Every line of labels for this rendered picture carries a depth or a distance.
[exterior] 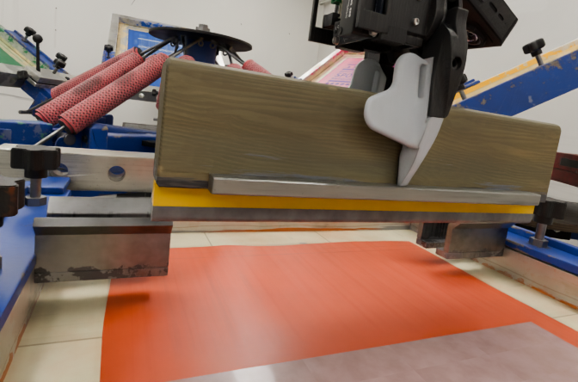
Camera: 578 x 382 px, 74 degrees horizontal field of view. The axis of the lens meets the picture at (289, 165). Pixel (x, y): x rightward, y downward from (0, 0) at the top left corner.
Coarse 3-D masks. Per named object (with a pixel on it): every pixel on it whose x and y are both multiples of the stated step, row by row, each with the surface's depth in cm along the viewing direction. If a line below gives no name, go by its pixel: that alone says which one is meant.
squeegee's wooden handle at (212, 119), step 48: (192, 96) 22; (240, 96) 23; (288, 96) 24; (336, 96) 26; (192, 144) 23; (240, 144) 24; (288, 144) 25; (336, 144) 26; (384, 144) 28; (480, 144) 32; (528, 144) 34
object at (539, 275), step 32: (192, 224) 50; (224, 224) 52; (256, 224) 54; (288, 224) 56; (320, 224) 58; (352, 224) 60; (384, 224) 62; (416, 224) 63; (512, 256) 48; (32, 288) 28; (544, 288) 44; (576, 288) 41; (0, 352) 21
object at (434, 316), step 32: (320, 256) 47; (352, 256) 49; (384, 256) 50; (416, 256) 52; (352, 288) 39; (384, 288) 40; (416, 288) 41; (448, 288) 42; (480, 288) 43; (384, 320) 34; (416, 320) 34; (448, 320) 35; (480, 320) 36; (512, 320) 37; (544, 320) 38; (416, 352) 30; (448, 352) 30; (480, 352) 31; (512, 352) 31; (544, 352) 32; (576, 352) 32
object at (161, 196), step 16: (160, 192) 23; (176, 192) 24; (192, 192) 24; (208, 192) 24; (288, 208) 27; (304, 208) 27; (320, 208) 28; (336, 208) 29; (352, 208) 29; (368, 208) 30; (384, 208) 30; (400, 208) 31; (416, 208) 32; (432, 208) 32; (448, 208) 33; (464, 208) 34; (480, 208) 35; (496, 208) 36; (512, 208) 36; (528, 208) 37
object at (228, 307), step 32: (192, 256) 42; (224, 256) 44; (256, 256) 45; (288, 256) 46; (128, 288) 34; (160, 288) 35; (192, 288) 35; (224, 288) 36; (256, 288) 37; (288, 288) 38; (320, 288) 38; (128, 320) 29; (160, 320) 30; (192, 320) 30; (224, 320) 31; (256, 320) 31; (288, 320) 32; (320, 320) 32; (352, 320) 33; (128, 352) 26; (160, 352) 26; (192, 352) 26; (224, 352) 27; (256, 352) 27; (288, 352) 28; (320, 352) 28; (352, 352) 29; (384, 352) 29
